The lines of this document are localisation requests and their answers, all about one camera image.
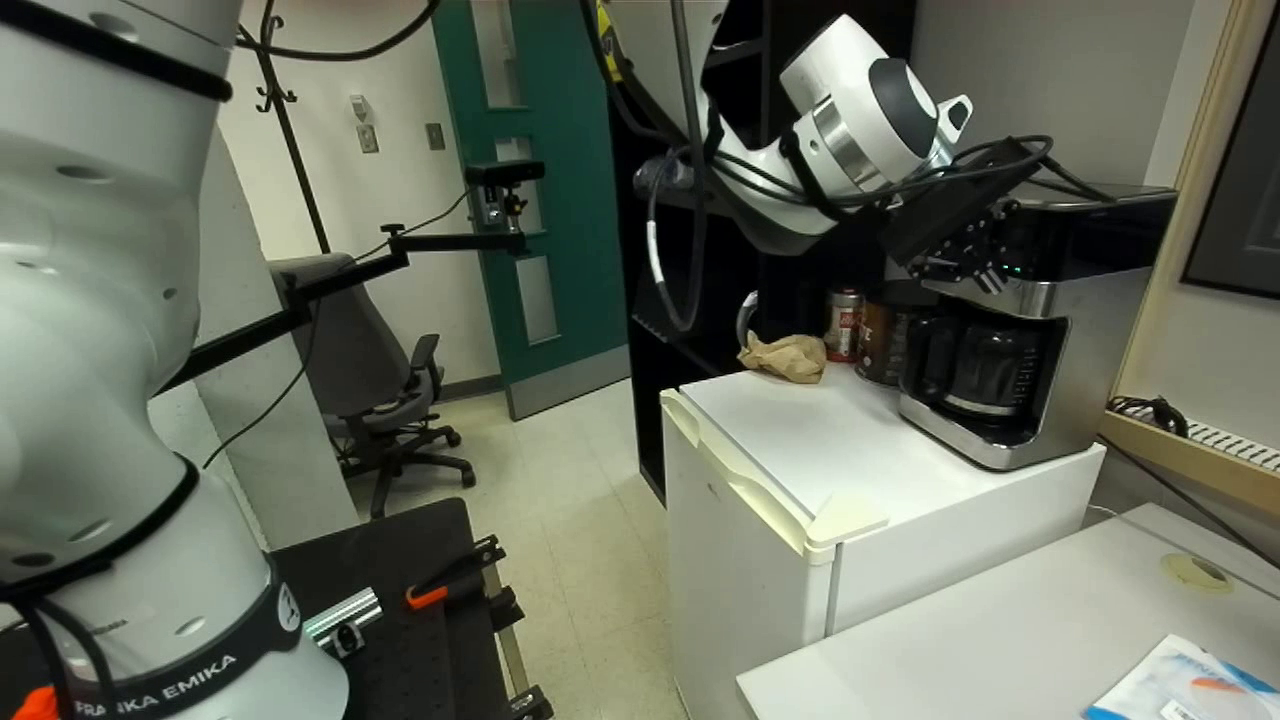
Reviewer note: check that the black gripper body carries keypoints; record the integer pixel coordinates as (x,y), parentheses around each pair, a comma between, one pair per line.
(953,206)

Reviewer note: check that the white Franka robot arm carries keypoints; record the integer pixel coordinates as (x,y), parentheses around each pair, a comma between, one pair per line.
(81,332)

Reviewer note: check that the black silver coffee machine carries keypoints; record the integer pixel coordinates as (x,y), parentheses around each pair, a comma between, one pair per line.
(1107,332)

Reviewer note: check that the glass coffee carafe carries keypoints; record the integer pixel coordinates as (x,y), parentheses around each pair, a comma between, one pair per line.
(994,364)

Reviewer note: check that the small metal tin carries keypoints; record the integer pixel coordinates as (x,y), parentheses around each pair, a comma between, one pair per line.
(840,326)

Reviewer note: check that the small black desk object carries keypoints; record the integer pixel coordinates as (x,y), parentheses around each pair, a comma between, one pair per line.
(1147,412)

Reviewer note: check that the white mini fridge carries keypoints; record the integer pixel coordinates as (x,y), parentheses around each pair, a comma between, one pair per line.
(803,442)

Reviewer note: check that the black shelf unit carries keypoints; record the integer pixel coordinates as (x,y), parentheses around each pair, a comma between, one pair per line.
(720,305)

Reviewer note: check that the green door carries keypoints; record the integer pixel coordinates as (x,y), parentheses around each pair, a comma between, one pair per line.
(574,265)

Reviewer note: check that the white blue paper envelope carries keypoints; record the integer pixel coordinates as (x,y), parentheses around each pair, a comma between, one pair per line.
(1173,684)

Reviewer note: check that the grey office chair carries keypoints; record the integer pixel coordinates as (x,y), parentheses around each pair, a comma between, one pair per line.
(364,362)

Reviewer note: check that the black robot cart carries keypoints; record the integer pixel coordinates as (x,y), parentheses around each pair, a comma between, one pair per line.
(401,652)

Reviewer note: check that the black coat rack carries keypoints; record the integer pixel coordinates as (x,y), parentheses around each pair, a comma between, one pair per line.
(274,81)

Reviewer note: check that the interior window with frame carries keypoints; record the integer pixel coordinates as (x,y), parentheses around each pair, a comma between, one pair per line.
(1232,162)

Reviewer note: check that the black camera on boom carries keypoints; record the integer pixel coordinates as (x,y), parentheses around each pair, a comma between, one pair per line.
(507,181)

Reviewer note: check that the small wall switch plate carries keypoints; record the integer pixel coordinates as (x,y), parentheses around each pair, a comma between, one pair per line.
(433,137)

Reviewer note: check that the tall wall switch plate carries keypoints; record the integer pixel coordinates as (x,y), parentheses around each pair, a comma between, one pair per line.
(364,124)

